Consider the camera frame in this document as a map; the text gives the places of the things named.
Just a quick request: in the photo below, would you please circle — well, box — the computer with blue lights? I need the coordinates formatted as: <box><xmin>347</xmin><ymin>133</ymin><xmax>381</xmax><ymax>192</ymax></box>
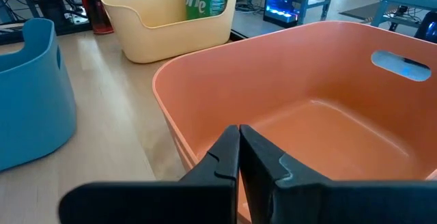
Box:
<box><xmin>262</xmin><ymin>0</ymin><xmax>305</xmax><ymax>29</ymax></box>

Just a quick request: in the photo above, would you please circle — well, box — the silver arm base bracket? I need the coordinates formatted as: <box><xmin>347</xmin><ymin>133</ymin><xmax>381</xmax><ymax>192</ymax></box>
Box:
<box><xmin>64</xmin><ymin>10</ymin><xmax>90</xmax><ymax>25</ymax></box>

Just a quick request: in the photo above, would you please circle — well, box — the dark floor mat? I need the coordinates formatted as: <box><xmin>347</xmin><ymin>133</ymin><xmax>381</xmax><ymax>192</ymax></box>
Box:
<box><xmin>339</xmin><ymin>1</ymin><xmax>389</xmax><ymax>22</ymax></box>

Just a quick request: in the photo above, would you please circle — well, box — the orange plastic bin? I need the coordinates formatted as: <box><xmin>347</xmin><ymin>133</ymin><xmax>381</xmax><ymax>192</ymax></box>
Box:
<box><xmin>152</xmin><ymin>20</ymin><xmax>437</xmax><ymax>224</ymax></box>

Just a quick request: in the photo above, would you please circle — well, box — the yellow plastic bin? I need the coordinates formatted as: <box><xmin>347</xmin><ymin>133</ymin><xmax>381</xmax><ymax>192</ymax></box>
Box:
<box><xmin>97</xmin><ymin>0</ymin><xmax>240</xmax><ymax>64</ymax></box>

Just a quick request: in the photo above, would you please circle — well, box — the dark blue round object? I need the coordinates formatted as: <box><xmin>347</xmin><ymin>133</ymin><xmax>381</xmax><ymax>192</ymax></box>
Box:
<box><xmin>414</xmin><ymin>10</ymin><xmax>437</xmax><ymax>44</ymax></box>

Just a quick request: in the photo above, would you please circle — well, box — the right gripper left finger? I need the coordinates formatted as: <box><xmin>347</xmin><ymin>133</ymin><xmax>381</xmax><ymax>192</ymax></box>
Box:
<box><xmin>57</xmin><ymin>124</ymin><xmax>242</xmax><ymax>224</ymax></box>

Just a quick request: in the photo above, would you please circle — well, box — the blue plastic bin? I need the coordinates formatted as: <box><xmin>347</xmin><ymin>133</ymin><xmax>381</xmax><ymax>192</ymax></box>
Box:
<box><xmin>0</xmin><ymin>18</ymin><xmax>78</xmax><ymax>173</ymax></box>

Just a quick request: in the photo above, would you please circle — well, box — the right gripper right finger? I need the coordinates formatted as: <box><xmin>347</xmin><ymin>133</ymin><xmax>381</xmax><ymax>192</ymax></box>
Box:
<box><xmin>240</xmin><ymin>124</ymin><xmax>437</xmax><ymax>224</ymax></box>

